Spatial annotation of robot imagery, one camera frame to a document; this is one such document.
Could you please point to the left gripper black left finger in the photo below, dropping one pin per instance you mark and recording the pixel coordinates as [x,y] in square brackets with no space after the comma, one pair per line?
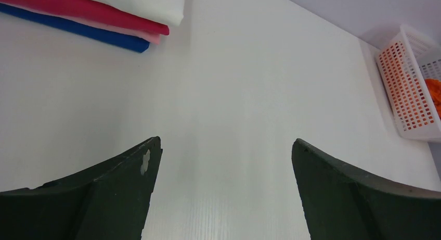
[109,200]

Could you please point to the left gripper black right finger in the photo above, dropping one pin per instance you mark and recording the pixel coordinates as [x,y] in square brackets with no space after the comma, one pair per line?
[342,201]

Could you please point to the orange t-shirt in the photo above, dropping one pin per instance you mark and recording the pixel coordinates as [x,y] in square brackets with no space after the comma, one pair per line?
[434,93]

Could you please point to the white plastic basket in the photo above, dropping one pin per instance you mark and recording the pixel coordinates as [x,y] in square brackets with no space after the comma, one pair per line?
[409,66]

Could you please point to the folded pink t-shirt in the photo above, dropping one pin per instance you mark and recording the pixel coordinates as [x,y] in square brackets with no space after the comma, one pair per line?
[148,36]

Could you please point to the folded blue t-shirt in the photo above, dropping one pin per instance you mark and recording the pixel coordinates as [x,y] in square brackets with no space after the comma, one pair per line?
[129,42]

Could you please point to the folded white t-shirt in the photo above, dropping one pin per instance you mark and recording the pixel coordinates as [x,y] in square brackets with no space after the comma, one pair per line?
[167,12]

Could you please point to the folded magenta t-shirt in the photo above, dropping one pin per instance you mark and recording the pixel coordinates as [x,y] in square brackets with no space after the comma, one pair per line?
[93,11]

